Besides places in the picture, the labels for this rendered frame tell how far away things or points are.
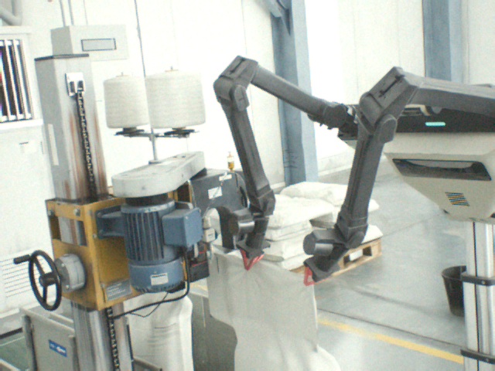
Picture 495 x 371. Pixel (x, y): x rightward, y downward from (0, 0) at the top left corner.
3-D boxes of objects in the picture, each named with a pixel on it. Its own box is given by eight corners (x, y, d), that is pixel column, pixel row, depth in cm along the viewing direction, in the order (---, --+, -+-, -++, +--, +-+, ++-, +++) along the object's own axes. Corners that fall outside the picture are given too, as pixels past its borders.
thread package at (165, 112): (219, 125, 195) (213, 66, 192) (172, 133, 184) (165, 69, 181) (184, 125, 207) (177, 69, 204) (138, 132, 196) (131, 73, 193)
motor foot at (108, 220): (150, 233, 194) (147, 204, 193) (115, 243, 186) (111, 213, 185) (132, 229, 201) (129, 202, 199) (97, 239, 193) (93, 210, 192)
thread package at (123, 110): (161, 124, 214) (155, 72, 211) (123, 131, 204) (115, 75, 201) (135, 124, 224) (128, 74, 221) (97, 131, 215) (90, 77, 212)
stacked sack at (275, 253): (339, 243, 529) (338, 225, 527) (284, 265, 484) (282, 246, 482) (299, 237, 559) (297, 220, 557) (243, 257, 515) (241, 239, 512)
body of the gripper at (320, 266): (301, 263, 185) (314, 246, 180) (323, 253, 192) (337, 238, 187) (315, 281, 182) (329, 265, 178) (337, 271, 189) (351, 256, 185)
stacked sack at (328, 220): (384, 212, 568) (382, 195, 565) (332, 230, 523) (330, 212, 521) (343, 208, 600) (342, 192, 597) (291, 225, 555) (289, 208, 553)
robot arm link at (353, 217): (402, 117, 147) (380, 88, 154) (379, 120, 145) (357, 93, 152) (367, 246, 176) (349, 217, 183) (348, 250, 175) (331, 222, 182)
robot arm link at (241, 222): (276, 199, 201) (259, 189, 208) (245, 202, 195) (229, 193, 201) (271, 235, 205) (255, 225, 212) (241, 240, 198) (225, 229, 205)
